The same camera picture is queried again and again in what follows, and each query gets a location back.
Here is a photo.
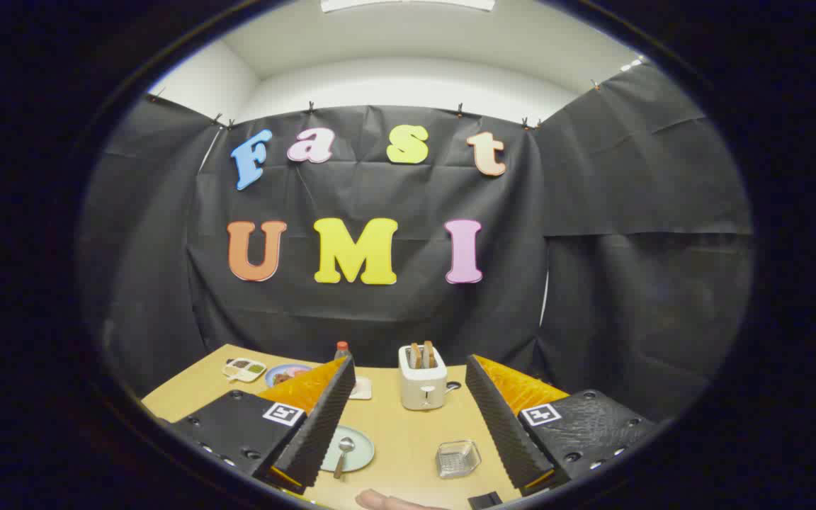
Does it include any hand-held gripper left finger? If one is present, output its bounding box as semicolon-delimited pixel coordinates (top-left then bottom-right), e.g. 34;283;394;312
164;354;358;495

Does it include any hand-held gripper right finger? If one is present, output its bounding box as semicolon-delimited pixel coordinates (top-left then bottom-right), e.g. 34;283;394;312
465;353;659;497

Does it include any metal spoon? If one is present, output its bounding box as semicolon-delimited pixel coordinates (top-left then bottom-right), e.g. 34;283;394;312
333;437;356;480

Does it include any light green plate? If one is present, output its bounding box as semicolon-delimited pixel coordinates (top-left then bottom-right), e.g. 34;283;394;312
319;425;375;473

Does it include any blue plate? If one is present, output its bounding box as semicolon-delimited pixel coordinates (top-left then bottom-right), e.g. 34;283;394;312
265;364;313;388

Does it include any white toaster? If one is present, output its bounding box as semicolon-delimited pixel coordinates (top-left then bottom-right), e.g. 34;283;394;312
398;345;449;412

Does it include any white divided sauce dish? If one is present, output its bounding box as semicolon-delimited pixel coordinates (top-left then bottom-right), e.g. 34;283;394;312
222;358;267;383

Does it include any black backdrop cloth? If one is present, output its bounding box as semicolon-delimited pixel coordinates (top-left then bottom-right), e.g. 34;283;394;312
79;60;756;426

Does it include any ceiling light panel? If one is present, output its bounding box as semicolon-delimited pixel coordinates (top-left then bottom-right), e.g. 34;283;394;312
321;0;496;13

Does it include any metal wire basket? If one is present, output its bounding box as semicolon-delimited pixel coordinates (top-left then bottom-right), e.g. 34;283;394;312
436;440;482;479

